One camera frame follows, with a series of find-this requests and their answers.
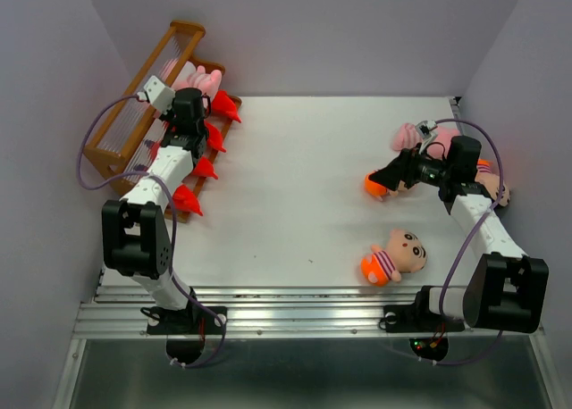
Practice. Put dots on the aluminium front mounting rail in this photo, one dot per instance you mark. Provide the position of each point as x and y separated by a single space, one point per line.
253 313

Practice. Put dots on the boy doll orange pants front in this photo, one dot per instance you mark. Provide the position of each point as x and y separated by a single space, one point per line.
403 254

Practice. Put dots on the pink striped pig plush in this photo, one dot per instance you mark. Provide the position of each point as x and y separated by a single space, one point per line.
407 137
192 76

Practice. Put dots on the pink striped pig plush front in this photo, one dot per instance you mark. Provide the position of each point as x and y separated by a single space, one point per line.
192 76

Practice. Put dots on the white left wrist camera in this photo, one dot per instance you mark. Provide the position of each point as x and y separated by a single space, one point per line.
157 94

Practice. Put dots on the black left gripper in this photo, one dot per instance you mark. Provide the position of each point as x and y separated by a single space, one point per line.
168 119

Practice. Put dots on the wooden tiered shelf rack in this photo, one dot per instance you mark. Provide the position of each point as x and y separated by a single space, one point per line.
129 137

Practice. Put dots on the boy doll orange pants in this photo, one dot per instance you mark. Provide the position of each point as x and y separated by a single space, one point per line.
403 254
491 182
381 192

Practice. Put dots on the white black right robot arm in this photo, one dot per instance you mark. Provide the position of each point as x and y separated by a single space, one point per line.
507 288

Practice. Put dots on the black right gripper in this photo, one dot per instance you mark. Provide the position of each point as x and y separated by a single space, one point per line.
404 167

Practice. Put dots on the red shark plush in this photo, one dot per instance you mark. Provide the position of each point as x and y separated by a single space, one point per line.
215 138
204 169
185 201
225 105

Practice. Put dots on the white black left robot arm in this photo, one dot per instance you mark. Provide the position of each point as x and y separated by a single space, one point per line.
136 240

